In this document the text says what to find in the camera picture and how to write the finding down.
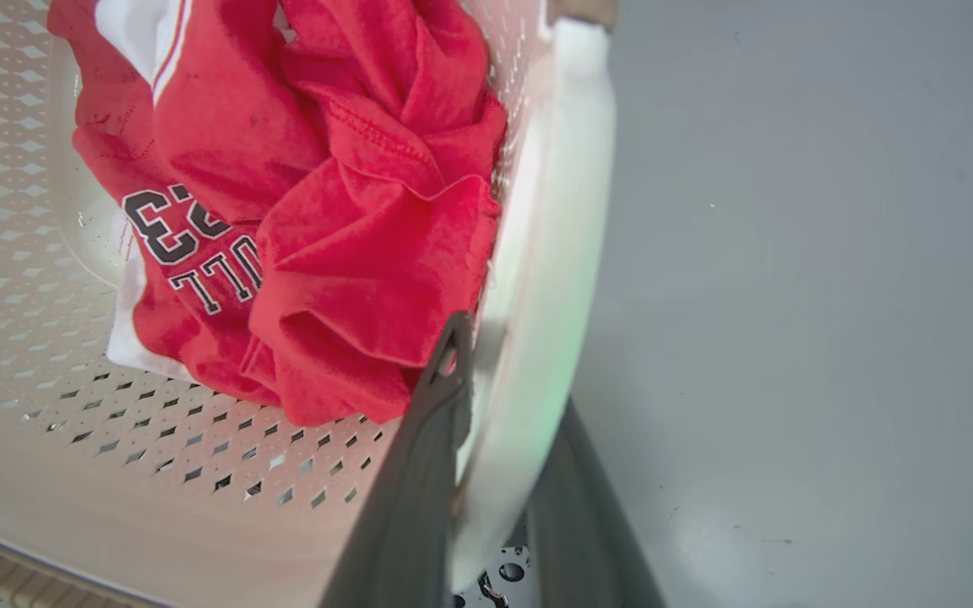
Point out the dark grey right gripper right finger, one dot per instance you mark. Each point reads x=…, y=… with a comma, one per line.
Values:
x=584, y=532

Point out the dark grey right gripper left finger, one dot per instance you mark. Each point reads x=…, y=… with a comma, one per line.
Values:
x=406, y=507

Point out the white perforated plastic laundry basket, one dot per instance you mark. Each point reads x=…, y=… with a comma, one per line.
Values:
x=73, y=439

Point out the red basketball jersey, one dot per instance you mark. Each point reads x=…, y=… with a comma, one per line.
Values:
x=351, y=253

